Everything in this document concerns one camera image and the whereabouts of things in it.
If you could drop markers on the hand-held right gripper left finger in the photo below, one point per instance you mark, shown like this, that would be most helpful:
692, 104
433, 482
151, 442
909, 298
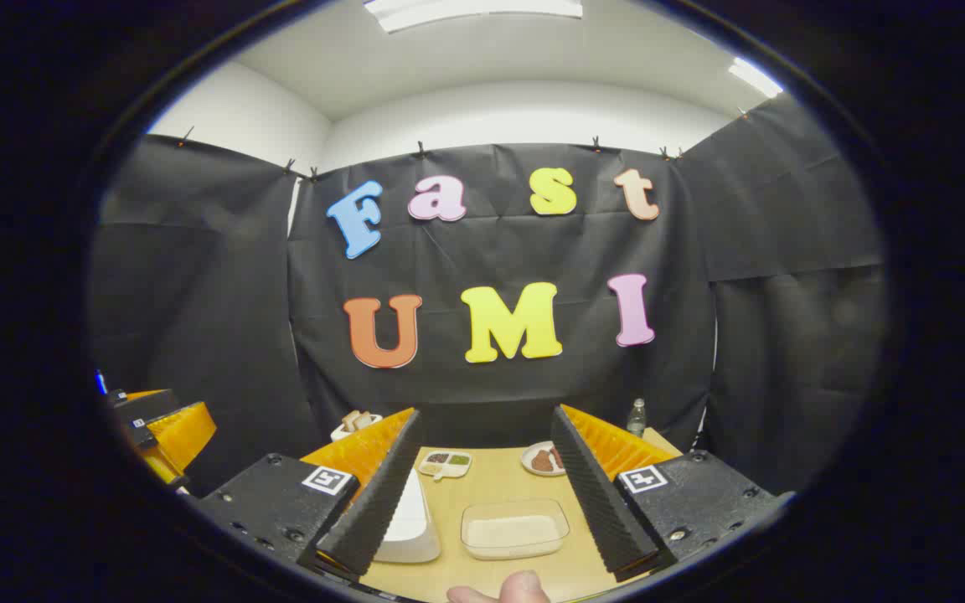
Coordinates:
378, 494

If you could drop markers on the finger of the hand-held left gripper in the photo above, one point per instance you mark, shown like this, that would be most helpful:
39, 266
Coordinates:
181, 431

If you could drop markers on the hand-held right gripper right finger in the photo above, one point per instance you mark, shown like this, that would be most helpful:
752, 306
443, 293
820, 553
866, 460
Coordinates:
591, 494

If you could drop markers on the white rice cooker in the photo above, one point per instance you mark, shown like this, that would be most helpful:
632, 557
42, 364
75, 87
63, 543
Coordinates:
415, 523

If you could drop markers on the clear container of rice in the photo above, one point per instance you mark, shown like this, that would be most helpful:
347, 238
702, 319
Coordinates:
514, 532

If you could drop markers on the round white plate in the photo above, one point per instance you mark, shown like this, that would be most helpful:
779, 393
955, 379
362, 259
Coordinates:
528, 461

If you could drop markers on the white toaster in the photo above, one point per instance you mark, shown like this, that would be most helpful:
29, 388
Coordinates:
340, 433

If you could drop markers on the white divided bean dish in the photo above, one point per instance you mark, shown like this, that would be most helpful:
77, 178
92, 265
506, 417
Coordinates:
446, 462

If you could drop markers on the toasted bread slice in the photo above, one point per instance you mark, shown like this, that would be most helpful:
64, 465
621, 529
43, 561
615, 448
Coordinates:
355, 420

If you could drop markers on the green glass bottle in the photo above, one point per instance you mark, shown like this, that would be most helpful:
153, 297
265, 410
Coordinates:
636, 420

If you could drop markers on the black backdrop cloth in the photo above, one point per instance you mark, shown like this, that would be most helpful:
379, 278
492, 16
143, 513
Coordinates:
491, 251

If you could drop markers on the small ceiling light panel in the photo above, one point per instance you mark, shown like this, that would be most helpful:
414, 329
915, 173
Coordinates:
755, 77

